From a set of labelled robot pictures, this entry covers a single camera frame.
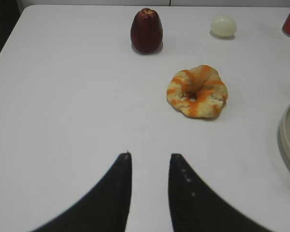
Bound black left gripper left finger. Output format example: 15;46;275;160
34;152;132;232

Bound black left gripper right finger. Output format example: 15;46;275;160
168;154;268;232

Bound orange striped bagel bread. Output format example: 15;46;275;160
166;65;228;118

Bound dark red wax apple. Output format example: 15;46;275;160
130;8;163;53

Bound white egg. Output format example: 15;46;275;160
211;15;237;37

